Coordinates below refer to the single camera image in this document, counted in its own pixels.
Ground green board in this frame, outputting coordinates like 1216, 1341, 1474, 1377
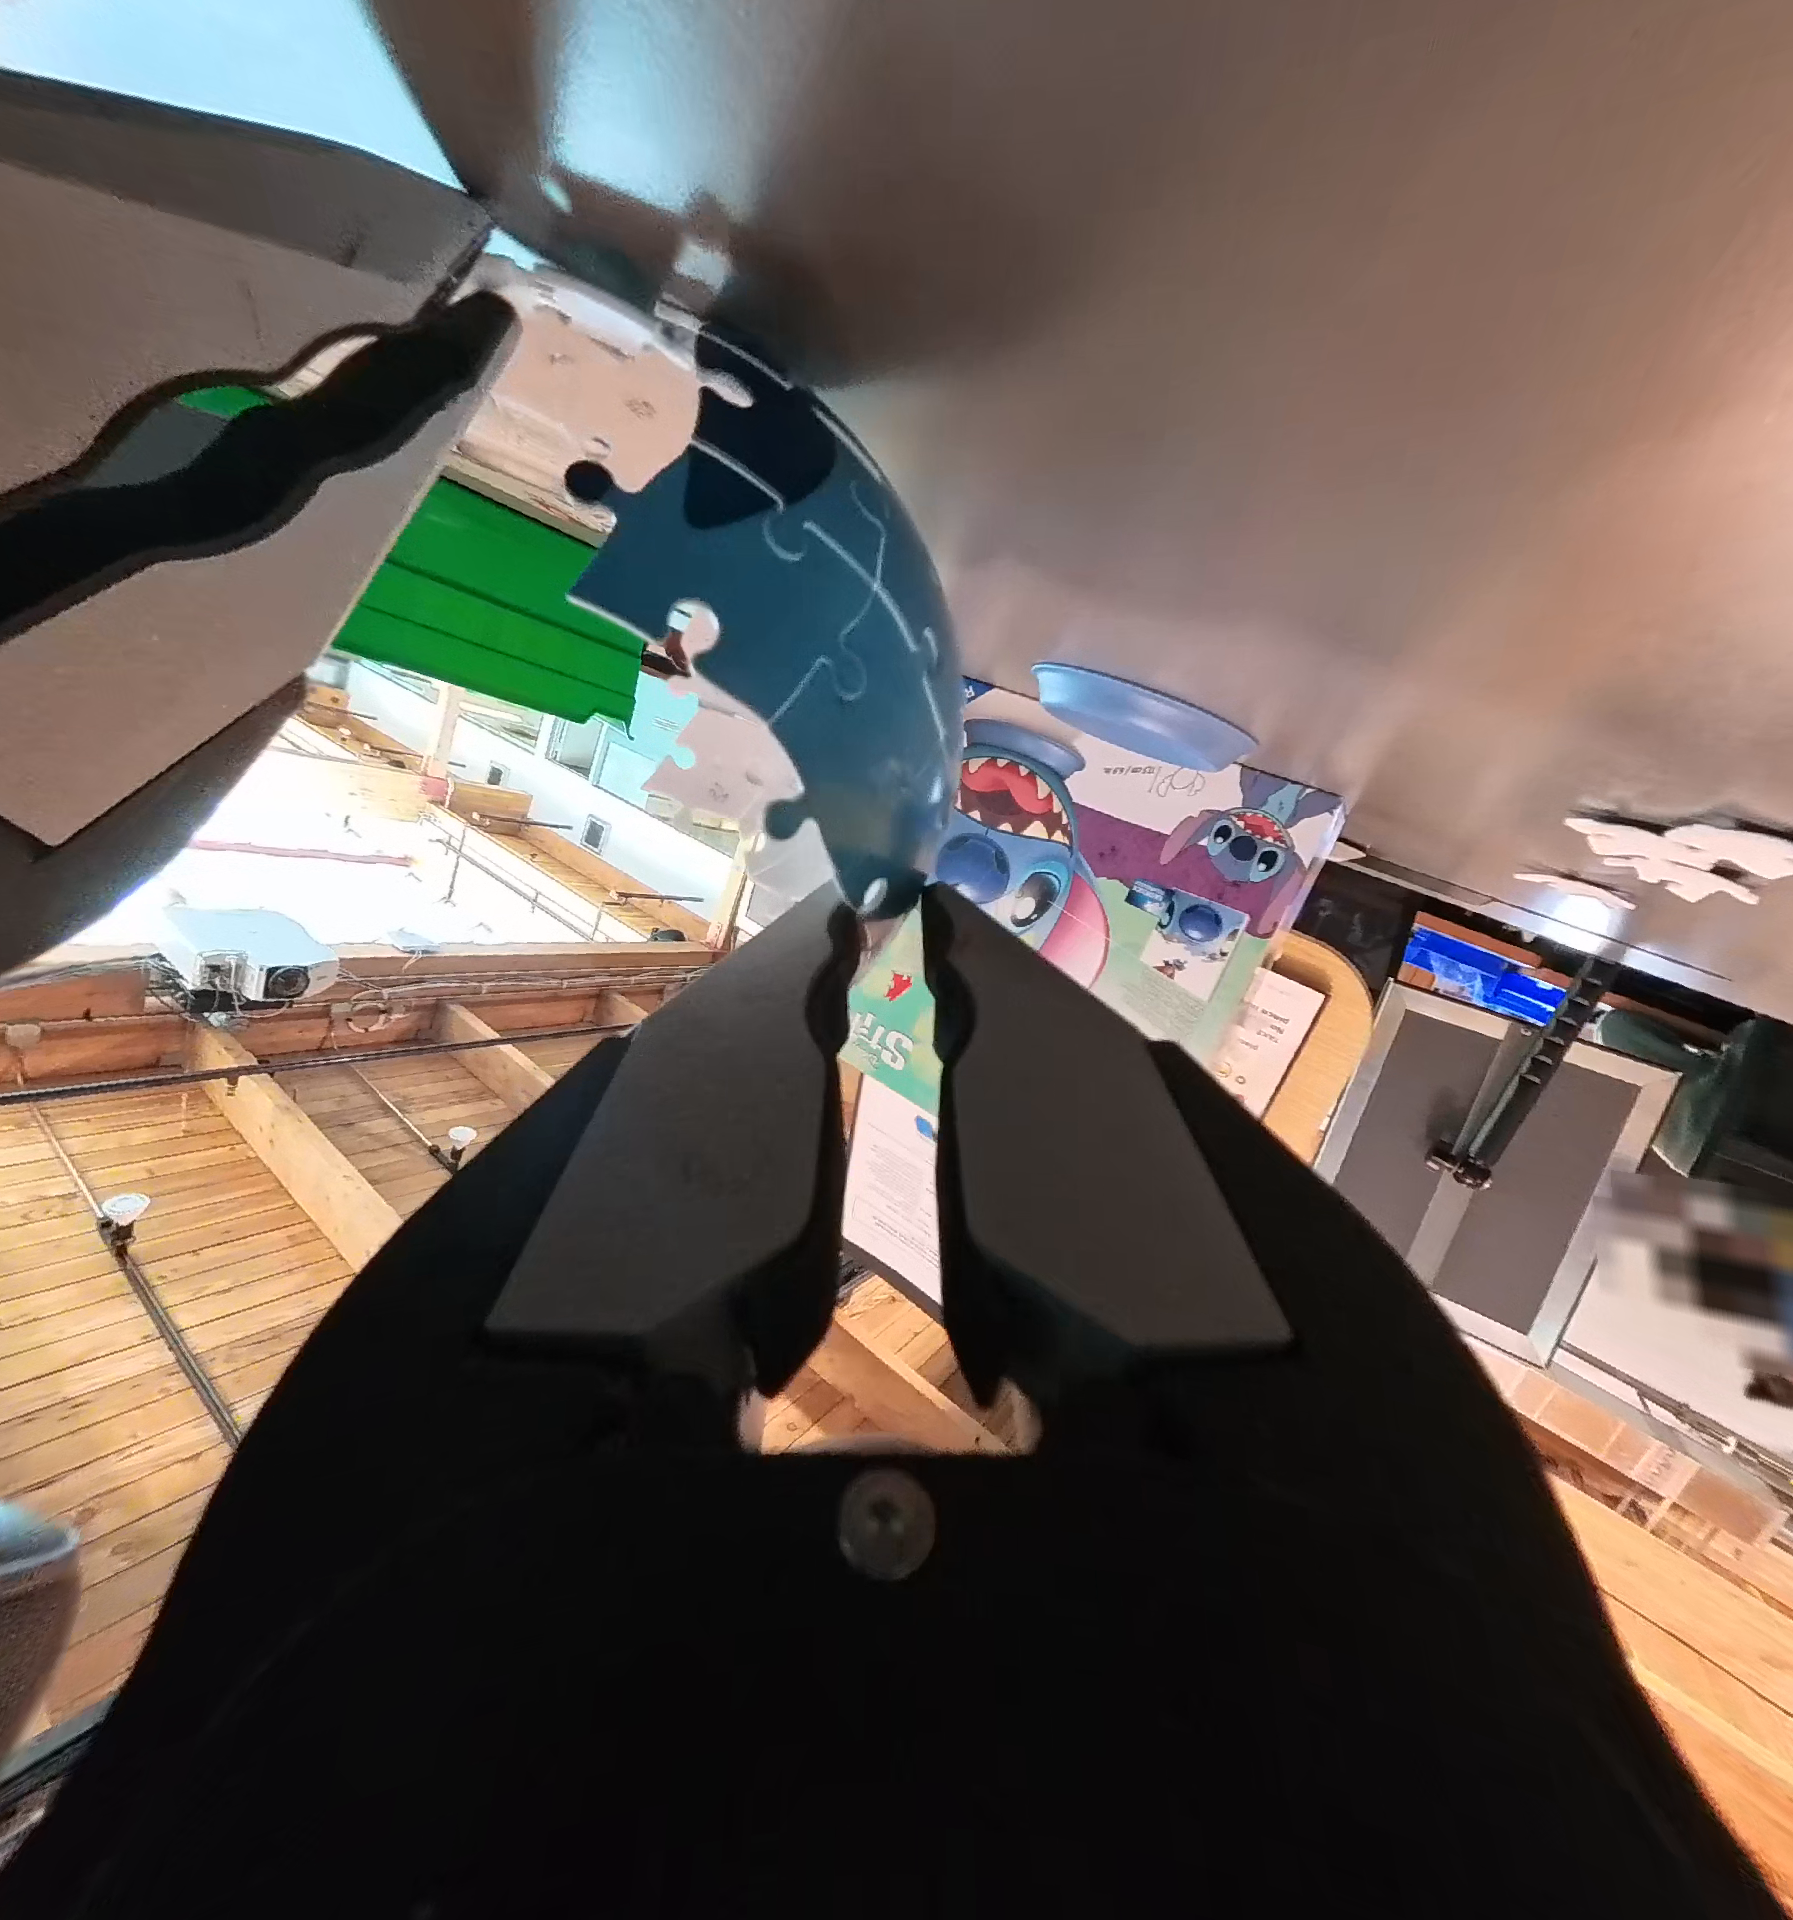
323, 382, 651, 726

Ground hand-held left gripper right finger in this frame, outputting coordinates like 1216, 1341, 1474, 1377
920, 885, 1298, 1413

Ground cartoon puzzle box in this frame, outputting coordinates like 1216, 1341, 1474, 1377
833, 676, 1348, 1120

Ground grey partition panel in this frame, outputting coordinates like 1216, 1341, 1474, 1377
1316, 983, 1685, 1364

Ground white ceiling projector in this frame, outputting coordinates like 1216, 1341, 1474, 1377
147, 901, 343, 1026

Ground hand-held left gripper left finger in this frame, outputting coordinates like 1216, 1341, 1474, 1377
485, 908, 865, 1400

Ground blue plastic ball stand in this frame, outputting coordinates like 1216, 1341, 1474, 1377
1029, 660, 1262, 774

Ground blue storage bins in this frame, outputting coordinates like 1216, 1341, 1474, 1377
1403, 928, 1571, 1026

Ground white printed paper sign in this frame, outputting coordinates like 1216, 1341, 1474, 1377
843, 1072, 947, 1307

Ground partly built white puzzle ball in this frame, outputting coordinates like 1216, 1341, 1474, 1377
469, 256, 974, 917

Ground round wooden table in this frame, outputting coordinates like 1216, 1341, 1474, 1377
1211, 931, 1382, 1170

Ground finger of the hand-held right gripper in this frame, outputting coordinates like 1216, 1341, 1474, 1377
0, 58, 496, 528
0, 298, 523, 1013

